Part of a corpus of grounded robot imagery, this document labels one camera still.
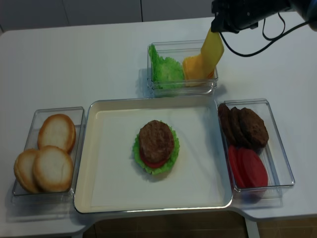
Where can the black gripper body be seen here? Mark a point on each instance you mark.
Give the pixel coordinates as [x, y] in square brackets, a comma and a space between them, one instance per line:
[236, 15]

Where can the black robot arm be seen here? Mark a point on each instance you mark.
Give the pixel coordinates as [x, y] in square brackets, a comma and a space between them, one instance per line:
[307, 9]

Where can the yellow cheese slice stack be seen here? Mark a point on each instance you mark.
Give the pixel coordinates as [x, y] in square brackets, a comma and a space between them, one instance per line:
[193, 68]

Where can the clear lettuce cheese container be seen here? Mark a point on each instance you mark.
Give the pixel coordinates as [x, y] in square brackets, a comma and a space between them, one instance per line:
[179, 50]

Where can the green lettuce stack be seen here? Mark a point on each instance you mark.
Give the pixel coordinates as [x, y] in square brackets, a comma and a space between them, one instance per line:
[164, 69]

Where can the burger lettuce leaf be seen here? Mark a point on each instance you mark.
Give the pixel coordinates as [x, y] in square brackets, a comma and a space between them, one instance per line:
[167, 166]

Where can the left spare meat patty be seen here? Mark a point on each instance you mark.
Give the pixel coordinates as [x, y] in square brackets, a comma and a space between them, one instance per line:
[223, 114]

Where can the spare meat patty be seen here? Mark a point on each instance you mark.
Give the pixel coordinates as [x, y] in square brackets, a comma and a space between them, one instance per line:
[223, 114]
[241, 140]
[253, 128]

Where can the right spare meat patty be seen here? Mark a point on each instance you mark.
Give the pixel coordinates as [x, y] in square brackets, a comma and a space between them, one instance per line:
[253, 128]

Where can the middle spare meat patty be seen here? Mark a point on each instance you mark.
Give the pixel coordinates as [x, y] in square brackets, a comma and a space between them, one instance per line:
[241, 140]

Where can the left spare tomato slice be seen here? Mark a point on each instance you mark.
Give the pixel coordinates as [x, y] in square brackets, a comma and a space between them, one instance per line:
[232, 155]

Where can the spare tomato slice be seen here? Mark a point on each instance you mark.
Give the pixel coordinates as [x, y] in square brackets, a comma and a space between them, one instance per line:
[232, 155]
[252, 169]

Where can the burger meat patty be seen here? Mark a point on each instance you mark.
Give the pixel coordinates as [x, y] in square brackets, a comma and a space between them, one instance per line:
[156, 141]

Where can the clear patty tomato container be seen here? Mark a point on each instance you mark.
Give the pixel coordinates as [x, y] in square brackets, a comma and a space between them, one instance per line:
[273, 156]

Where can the right spare tomato slice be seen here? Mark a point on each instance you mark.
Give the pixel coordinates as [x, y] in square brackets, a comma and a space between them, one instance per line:
[252, 169]

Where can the burger tomato slice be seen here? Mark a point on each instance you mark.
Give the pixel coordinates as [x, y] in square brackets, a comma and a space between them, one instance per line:
[152, 164]

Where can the white serving tray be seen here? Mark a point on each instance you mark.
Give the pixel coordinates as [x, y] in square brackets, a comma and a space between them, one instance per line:
[109, 179]

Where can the rear bun half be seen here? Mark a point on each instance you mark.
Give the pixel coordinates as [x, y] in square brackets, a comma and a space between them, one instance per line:
[57, 130]

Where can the bun half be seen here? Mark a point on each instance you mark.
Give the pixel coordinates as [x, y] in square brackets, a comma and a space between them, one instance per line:
[57, 130]
[23, 170]
[53, 169]

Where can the front bun half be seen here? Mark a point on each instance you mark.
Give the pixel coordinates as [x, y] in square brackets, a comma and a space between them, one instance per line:
[53, 169]

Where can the clear bun container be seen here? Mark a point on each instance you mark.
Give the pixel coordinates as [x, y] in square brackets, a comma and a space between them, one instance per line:
[77, 115]

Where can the left bun half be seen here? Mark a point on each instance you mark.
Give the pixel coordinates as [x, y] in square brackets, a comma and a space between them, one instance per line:
[23, 170]

